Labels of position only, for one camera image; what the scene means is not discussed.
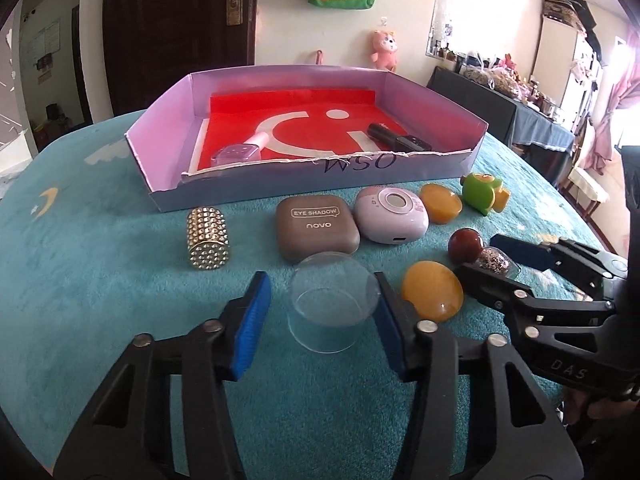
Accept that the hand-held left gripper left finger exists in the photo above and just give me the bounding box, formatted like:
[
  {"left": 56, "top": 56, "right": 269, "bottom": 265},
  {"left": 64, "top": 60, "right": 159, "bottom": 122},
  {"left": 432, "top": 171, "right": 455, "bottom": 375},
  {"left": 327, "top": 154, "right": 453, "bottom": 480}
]
[{"left": 52, "top": 271, "right": 273, "bottom": 480}]

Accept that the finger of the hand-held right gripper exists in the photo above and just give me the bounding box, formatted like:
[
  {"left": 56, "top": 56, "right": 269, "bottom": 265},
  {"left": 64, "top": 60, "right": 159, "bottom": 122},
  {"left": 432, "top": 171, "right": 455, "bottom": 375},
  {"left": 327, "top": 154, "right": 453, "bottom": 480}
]
[
  {"left": 457, "top": 262, "right": 610, "bottom": 347},
  {"left": 490, "top": 232, "right": 628, "bottom": 302}
]

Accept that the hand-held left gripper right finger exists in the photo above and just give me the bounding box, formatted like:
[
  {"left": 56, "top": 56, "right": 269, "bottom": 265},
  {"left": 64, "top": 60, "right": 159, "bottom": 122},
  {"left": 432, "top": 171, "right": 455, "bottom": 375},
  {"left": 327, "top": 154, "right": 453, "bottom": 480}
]
[{"left": 372, "top": 271, "right": 586, "bottom": 480}]

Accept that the dark red ball bottle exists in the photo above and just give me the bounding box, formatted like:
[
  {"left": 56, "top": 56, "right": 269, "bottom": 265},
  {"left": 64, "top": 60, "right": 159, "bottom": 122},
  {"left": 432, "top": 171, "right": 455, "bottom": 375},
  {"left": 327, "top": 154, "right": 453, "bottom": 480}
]
[{"left": 447, "top": 228, "right": 521, "bottom": 281}]

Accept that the large amber oval stone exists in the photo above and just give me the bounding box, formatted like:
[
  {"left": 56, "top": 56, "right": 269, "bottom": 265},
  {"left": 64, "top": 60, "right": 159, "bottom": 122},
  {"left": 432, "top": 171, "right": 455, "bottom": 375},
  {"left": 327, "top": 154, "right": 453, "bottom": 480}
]
[{"left": 401, "top": 260, "right": 464, "bottom": 322}]

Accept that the clear glass cup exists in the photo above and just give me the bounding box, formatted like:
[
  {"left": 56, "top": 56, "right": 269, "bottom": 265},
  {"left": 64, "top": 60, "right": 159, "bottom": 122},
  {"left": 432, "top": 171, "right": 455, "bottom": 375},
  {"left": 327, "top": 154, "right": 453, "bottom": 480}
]
[{"left": 289, "top": 254, "right": 382, "bottom": 353}]

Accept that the green toy figure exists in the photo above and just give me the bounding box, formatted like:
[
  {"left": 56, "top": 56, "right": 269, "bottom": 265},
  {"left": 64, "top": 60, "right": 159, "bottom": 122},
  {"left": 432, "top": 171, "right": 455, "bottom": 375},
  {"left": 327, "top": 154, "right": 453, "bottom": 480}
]
[{"left": 460, "top": 172, "right": 512, "bottom": 217}]

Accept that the gold studded cylinder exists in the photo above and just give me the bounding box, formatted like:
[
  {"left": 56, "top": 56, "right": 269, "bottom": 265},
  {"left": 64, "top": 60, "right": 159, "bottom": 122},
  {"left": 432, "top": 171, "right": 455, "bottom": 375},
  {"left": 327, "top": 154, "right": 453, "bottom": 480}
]
[{"left": 186, "top": 206, "right": 230, "bottom": 272}]

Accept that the grey eye shadow case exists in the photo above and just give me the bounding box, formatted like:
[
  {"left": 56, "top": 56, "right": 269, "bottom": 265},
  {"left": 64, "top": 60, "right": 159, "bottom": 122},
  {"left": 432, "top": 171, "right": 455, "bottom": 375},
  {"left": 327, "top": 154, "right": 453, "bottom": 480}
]
[{"left": 276, "top": 195, "right": 361, "bottom": 263}]

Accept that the purple cardboard box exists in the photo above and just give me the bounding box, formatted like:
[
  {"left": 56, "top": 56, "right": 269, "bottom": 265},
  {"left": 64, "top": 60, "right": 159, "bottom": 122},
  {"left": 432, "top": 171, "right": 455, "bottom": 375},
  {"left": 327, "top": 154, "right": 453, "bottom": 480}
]
[{"left": 124, "top": 64, "right": 488, "bottom": 213}]

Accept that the small amber oval stone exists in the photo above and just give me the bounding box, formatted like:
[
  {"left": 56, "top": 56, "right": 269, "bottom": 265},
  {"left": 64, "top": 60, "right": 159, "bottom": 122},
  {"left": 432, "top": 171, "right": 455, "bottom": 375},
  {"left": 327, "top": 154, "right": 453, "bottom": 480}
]
[{"left": 419, "top": 183, "right": 463, "bottom": 225}]

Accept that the purple oval compact device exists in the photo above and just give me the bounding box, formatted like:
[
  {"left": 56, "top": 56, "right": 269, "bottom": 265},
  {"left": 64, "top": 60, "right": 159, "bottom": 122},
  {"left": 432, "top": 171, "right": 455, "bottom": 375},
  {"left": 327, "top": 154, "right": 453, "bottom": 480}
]
[{"left": 354, "top": 186, "right": 430, "bottom": 245}]

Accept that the dark cloth side table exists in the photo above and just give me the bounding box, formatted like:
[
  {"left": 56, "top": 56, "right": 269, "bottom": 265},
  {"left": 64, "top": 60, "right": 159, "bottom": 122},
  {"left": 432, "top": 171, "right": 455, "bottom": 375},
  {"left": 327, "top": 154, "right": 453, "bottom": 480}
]
[{"left": 427, "top": 66, "right": 576, "bottom": 161}]

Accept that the pink curtain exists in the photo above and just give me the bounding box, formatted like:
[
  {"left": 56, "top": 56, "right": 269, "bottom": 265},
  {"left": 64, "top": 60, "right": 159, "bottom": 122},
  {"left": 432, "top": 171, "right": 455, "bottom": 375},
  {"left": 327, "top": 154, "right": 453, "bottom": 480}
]
[{"left": 580, "top": 35, "right": 640, "bottom": 171}]

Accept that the pink nail polish bottle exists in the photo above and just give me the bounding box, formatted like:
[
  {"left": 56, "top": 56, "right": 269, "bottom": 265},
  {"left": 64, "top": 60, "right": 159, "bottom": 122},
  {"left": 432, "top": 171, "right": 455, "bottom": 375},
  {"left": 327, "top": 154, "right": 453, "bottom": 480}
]
[{"left": 210, "top": 131, "right": 273, "bottom": 166}]

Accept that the assorted table clutter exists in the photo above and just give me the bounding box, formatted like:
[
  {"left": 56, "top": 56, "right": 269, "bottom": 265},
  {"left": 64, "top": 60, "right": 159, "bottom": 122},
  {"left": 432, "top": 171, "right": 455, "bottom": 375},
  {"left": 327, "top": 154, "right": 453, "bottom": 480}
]
[{"left": 440, "top": 50, "right": 561, "bottom": 111}]

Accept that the black lipstick tube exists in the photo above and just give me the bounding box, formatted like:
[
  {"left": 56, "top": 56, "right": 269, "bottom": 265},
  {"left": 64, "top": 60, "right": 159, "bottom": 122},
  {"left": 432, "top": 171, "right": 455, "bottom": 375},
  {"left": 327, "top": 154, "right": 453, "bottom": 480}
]
[{"left": 366, "top": 122, "right": 433, "bottom": 152}]

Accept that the white cabinet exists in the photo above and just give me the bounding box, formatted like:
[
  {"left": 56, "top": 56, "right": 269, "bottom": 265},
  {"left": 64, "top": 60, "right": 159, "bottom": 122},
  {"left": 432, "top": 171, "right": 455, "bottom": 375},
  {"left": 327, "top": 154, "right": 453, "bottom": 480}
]
[{"left": 530, "top": 12, "right": 606, "bottom": 121}]

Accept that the red paper liner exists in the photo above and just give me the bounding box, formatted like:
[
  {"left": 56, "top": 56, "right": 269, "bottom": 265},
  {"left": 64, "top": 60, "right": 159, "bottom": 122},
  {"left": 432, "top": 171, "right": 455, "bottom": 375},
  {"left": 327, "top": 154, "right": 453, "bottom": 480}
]
[{"left": 189, "top": 89, "right": 436, "bottom": 173}]

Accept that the pink plush toy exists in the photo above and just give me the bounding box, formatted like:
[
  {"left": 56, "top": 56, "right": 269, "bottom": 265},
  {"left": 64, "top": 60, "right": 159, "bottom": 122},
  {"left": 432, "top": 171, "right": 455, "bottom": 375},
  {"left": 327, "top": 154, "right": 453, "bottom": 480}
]
[{"left": 371, "top": 30, "right": 400, "bottom": 72}]

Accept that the dark bag on cabinet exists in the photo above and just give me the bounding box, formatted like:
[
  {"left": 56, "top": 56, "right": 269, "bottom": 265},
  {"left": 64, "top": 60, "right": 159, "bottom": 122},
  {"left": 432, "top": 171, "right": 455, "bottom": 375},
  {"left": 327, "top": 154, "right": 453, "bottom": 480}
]
[{"left": 542, "top": 0, "right": 598, "bottom": 28}]

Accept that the dark wooden door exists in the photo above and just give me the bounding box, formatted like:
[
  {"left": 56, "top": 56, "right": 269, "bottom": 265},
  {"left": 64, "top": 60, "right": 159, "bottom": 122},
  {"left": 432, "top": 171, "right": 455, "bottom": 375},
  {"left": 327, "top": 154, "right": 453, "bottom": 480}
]
[{"left": 102, "top": 0, "right": 261, "bottom": 116}]

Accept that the wall mirror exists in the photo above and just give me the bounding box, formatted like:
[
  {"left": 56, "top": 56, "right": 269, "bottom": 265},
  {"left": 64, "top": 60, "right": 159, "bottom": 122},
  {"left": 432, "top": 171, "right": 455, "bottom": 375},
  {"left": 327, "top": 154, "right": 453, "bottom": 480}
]
[{"left": 426, "top": 0, "right": 473, "bottom": 61}]

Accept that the wall notice paper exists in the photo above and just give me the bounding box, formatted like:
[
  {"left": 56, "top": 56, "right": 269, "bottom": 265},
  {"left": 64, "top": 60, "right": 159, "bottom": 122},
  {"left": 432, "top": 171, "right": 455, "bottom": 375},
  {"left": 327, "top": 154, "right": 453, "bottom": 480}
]
[{"left": 25, "top": 20, "right": 61, "bottom": 86}]

